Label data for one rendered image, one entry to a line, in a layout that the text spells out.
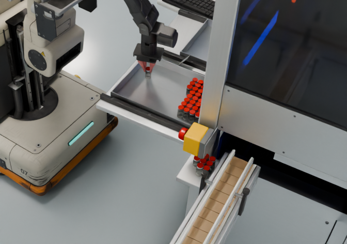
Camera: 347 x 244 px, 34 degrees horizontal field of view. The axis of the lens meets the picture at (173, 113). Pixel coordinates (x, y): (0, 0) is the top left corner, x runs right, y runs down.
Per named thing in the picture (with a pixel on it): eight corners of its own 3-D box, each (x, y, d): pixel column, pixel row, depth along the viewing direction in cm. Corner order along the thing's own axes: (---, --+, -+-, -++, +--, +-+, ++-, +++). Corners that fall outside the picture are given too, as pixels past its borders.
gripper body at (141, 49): (160, 62, 203) (160, 46, 198) (132, 57, 204) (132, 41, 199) (164, 51, 208) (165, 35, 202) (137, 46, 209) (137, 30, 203)
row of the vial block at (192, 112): (214, 94, 210) (215, 85, 207) (192, 124, 199) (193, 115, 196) (208, 92, 211) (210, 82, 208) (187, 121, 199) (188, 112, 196)
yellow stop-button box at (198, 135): (211, 145, 182) (214, 129, 177) (202, 159, 177) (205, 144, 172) (190, 136, 184) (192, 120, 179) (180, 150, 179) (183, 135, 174)
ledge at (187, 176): (230, 170, 188) (231, 166, 186) (214, 198, 179) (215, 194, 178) (192, 154, 192) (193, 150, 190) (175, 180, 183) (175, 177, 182)
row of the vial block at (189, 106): (208, 92, 211) (210, 82, 208) (187, 121, 199) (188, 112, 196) (203, 90, 212) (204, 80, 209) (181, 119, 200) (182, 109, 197)
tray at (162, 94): (224, 91, 212) (226, 84, 210) (194, 134, 196) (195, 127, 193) (146, 60, 222) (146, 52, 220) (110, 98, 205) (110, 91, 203)
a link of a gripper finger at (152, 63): (154, 79, 209) (155, 59, 202) (135, 75, 210) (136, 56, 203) (158, 67, 214) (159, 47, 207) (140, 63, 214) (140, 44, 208)
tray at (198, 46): (281, 51, 232) (283, 45, 229) (258, 88, 215) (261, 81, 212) (206, 25, 241) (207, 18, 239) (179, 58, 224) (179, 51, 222)
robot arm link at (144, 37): (145, 18, 199) (138, 27, 195) (163, 23, 197) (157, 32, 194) (144, 34, 204) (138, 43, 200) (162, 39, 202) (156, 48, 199)
